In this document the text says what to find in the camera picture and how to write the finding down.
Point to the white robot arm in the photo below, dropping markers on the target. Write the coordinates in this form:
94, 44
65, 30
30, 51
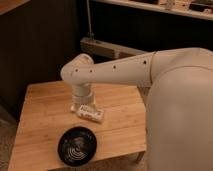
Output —
179, 109

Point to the grey metal beam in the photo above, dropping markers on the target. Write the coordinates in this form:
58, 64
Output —
101, 48

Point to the white labelled bottle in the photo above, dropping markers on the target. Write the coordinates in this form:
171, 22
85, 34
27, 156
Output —
88, 113

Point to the wooden table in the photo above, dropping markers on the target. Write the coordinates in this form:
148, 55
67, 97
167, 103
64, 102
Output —
46, 116

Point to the black ceramic bowl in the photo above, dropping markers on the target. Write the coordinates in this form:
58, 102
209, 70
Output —
77, 146

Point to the wooden shelf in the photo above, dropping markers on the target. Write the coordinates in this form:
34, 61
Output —
199, 9

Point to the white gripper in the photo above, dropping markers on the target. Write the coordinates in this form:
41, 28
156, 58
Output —
82, 95

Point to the metal pole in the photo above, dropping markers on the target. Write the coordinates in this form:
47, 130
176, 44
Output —
90, 32

